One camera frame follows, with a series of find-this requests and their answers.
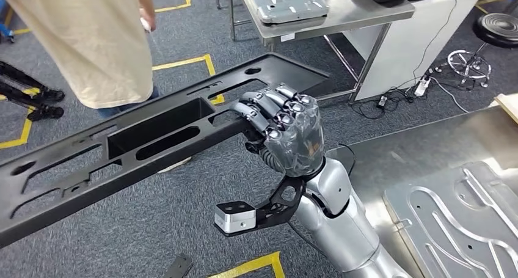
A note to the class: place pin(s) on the white cabinet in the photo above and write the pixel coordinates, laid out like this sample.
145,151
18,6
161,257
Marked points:
412,57

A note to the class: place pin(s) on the black robot left foot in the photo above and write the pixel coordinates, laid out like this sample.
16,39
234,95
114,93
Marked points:
178,267

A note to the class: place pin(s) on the black round stool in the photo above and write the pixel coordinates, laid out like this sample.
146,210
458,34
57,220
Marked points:
497,29

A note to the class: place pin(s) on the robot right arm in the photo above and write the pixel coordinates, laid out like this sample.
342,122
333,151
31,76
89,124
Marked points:
344,231

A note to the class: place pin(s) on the stainless steel workbench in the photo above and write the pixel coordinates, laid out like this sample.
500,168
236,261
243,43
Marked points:
384,146

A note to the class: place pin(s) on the long black plastic part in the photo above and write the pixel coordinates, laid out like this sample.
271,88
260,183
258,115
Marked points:
121,183

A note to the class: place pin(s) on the person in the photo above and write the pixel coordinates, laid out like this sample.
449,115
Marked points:
81,37

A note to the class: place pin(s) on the black humanoid robot legs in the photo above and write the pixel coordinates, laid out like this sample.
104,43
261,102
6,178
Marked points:
24,80

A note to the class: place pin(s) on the black power adapter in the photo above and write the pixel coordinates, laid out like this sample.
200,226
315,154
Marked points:
382,101

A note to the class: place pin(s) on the steel side table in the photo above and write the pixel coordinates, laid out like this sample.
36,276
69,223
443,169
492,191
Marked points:
364,13

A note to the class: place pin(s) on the white power strip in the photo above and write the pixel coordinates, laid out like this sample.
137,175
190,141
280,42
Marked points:
422,88

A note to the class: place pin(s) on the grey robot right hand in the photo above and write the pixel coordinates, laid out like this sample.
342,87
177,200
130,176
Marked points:
299,146

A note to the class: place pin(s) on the person's hand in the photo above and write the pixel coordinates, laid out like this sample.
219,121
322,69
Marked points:
149,21

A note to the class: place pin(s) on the grey metal panel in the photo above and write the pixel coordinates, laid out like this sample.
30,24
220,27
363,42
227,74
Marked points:
283,1

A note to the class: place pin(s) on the black camera bracket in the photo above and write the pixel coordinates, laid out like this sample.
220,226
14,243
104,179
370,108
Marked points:
275,215

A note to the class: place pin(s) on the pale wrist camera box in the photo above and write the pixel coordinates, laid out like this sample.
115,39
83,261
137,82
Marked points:
234,221

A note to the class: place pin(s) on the embossed aluminium panel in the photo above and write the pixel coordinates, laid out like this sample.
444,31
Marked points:
453,227

